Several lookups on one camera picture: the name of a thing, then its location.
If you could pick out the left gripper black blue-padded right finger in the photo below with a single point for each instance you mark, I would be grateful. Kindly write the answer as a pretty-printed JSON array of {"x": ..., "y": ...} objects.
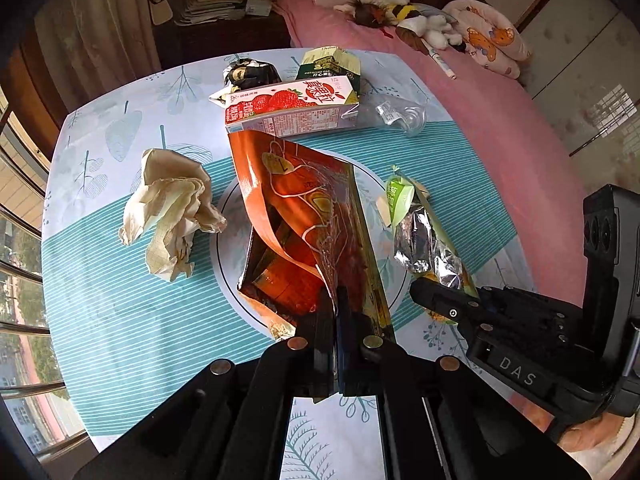
[{"x": 438, "y": 419}]

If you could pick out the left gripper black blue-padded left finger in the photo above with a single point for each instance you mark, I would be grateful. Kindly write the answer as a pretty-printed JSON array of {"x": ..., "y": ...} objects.
[{"x": 230, "y": 420}]

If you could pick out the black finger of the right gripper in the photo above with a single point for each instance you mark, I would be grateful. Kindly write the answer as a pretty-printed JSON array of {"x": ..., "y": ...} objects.
[{"x": 450, "y": 303}]

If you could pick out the green paper wrapper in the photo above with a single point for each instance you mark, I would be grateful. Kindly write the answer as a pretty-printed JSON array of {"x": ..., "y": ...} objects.
[{"x": 420, "y": 243}]

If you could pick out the red gold foil snack bag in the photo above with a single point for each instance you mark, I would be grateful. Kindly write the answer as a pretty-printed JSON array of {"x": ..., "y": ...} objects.
[{"x": 308, "y": 235}]

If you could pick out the white gloved hand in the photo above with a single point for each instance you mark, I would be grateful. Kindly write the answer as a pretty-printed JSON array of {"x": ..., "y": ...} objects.
[{"x": 603, "y": 444}]

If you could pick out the pink bed sheet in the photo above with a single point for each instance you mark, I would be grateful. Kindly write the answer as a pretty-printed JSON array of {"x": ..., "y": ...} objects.
[{"x": 519, "y": 149}]

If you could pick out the window with metal bars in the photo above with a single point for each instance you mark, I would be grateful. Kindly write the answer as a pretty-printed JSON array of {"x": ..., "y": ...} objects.
[{"x": 34, "y": 397}]

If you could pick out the clear plastic bottle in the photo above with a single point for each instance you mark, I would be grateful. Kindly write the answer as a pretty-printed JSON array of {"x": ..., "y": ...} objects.
[{"x": 383, "y": 110}]

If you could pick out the crumpled beige paper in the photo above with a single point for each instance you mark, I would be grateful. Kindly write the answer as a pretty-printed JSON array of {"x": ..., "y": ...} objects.
[{"x": 175, "y": 200}]

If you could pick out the white marker pen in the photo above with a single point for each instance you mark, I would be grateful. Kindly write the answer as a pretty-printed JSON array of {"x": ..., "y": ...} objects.
[{"x": 441, "y": 63}]

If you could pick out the strawberry milk carton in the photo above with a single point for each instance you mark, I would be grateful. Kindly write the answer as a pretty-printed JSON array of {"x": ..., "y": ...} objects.
[{"x": 291, "y": 108}]

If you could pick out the green drink carton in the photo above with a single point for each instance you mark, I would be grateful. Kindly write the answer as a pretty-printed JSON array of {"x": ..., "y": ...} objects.
[{"x": 330, "y": 61}]

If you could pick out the bee plush toy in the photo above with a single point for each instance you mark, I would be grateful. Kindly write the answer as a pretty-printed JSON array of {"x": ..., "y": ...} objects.
[{"x": 422, "y": 27}]

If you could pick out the black crumpled wrapper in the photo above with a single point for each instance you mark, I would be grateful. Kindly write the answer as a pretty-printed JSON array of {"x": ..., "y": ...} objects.
[{"x": 246, "y": 73}]

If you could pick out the stack of books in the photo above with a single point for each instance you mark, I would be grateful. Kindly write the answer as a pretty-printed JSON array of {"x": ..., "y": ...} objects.
[{"x": 199, "y": 12}]

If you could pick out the beige curtain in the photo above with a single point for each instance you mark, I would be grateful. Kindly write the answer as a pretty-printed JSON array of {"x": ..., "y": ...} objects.
[{"x": 92, "y": 47}]

